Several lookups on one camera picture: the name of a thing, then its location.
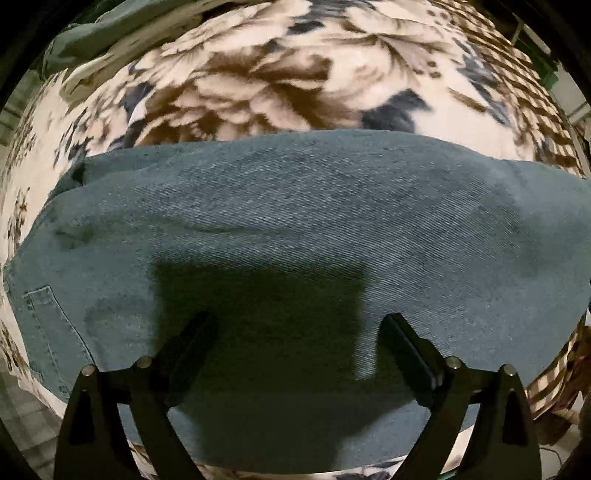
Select floral printed blanket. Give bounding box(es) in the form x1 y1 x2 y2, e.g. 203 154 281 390
0 0 588 480

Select green cloth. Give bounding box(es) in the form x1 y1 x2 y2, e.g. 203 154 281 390
41 0 278 79

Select blue denim pants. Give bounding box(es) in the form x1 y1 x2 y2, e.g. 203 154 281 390
4 129 591 475

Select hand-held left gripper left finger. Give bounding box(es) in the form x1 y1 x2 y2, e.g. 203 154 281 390
54 311 219 480

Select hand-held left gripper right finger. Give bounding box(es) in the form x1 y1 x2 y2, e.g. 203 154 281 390
379 313 542 480

